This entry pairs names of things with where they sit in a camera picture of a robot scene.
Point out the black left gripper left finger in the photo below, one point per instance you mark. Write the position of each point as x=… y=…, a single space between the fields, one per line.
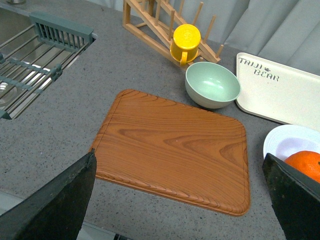
x=57 y=210

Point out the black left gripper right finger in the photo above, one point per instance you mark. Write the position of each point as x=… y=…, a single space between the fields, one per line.
x=295 y=199

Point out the orange fruit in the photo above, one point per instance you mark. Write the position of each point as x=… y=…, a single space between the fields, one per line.
x=307 y=162

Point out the white round plate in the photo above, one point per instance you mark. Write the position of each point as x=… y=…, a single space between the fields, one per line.
x=286 y=140

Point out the wooden cutting board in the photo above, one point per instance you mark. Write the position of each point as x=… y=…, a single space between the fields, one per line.
x=174 y=150

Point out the beige bear tray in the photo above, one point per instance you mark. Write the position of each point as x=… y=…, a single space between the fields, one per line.
x=278 y=92

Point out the light green bowl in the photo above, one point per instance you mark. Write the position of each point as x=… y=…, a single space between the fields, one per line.
x=211 y=85

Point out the green sink drain rack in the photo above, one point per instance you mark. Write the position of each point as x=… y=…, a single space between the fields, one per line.
x=34 y=52

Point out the yellow plastic mug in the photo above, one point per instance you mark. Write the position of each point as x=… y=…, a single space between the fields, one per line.
x=185 y=44

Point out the wooden dish rack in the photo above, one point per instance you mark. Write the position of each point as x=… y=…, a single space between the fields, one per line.
x=160 y=16

